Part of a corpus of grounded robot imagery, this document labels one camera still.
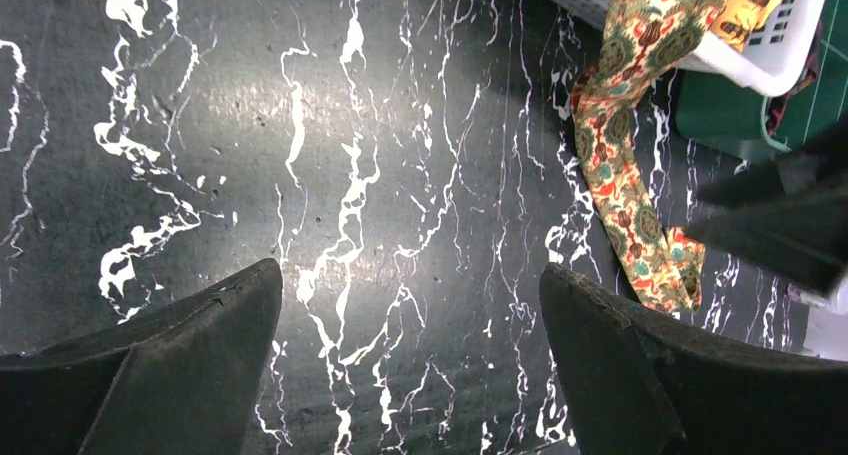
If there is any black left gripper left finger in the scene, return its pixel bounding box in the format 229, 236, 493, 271
1, 258, 282, 454

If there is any yellow beetle print tie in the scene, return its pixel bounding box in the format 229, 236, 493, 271
710, 0, 782, 52

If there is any cream flamingo paisley tie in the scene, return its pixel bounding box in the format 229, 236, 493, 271
572, 0, 728, 313

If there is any green compartment tray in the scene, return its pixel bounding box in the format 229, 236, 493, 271
674, 0, 847, 162

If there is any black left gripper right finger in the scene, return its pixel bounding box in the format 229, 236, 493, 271
539, 263, 847, 454

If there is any dark blue floral tie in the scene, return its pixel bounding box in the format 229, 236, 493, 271
764, 21, 823, 138

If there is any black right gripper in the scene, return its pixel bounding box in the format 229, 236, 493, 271
684, 117, 847, 296

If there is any white plastic laundry basket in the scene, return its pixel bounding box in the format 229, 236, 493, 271
513, 0, 835, 99

